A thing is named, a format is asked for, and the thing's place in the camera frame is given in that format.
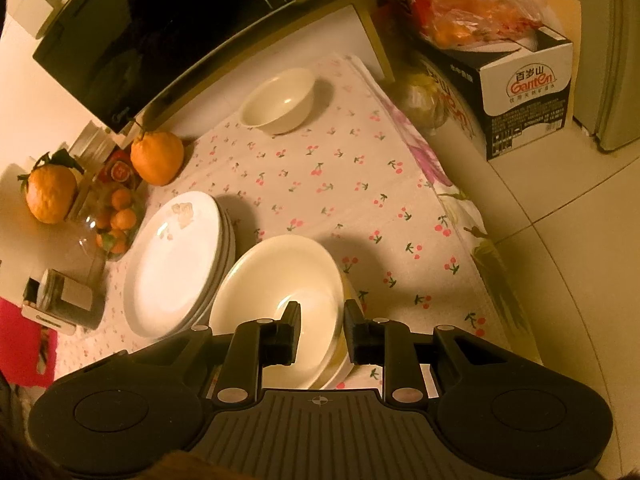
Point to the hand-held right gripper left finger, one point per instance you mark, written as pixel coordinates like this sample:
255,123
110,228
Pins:
292,336

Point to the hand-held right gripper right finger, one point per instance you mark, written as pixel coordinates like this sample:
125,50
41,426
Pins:
356,340

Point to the large cream bowl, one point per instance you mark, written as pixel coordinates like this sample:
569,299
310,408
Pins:
348,285

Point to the small white bowl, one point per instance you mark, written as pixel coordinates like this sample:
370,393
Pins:
280,270

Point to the cherry print cloth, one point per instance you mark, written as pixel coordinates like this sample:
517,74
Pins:
325,185

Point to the floral tablecloth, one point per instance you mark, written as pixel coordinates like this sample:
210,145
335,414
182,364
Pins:
435,160

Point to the glass jar of kumquats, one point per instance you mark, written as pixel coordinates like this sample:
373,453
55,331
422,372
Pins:
120,220

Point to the dark spice jar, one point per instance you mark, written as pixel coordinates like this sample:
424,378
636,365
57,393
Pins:
75,300

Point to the clear glass jar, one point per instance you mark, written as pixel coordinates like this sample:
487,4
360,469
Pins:
85,252

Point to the large orange with stem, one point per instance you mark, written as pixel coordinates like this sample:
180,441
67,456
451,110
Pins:
157,157

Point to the medium cream bowl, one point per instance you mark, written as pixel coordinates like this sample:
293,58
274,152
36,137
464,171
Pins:
275,105

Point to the red label jar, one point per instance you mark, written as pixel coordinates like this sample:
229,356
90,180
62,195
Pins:
117,170

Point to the crumpled clear plastic bag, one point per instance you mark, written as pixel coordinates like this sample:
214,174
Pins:
420,102

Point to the red cloth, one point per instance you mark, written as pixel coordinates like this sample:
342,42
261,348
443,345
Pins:
25,340

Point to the black and white cardboard box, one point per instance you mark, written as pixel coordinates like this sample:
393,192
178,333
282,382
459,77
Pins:
525,125

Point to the jar with metal lid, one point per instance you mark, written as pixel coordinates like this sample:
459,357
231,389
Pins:
92,142

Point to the large orange with leaves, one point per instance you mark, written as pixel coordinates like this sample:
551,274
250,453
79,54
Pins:
50,195

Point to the black microwave oven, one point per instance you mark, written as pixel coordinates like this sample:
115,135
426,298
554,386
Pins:
150,35

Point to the plastic bag of oranges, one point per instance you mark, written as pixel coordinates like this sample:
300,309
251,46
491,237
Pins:
475,10

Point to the grey cabinet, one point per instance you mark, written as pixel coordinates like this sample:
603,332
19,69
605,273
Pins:
615,60

